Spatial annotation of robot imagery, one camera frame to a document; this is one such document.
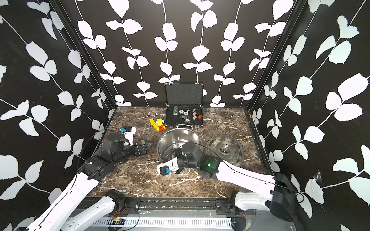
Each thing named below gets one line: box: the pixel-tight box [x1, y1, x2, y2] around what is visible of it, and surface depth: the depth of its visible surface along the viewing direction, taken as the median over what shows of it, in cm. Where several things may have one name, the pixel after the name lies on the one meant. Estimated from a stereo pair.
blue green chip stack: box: [172, 105, 179, 116], surface depth 117 cm
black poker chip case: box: [164, 82, 205, 129], surface depth 113 cm
